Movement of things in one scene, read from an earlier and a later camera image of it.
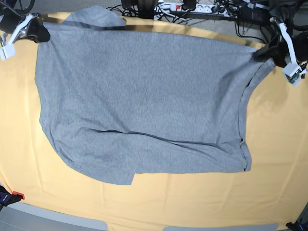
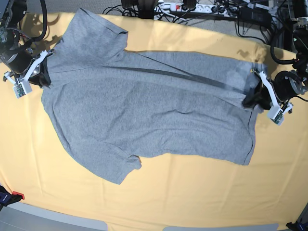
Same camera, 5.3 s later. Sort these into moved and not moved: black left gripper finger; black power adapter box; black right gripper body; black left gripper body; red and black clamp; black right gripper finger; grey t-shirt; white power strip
Moved: black right gripper body; black left gripper body; black right gripper finger; black left gripper finger; grey t-shirt
Not moved: red and black clamp; white power strip; black power adapter box
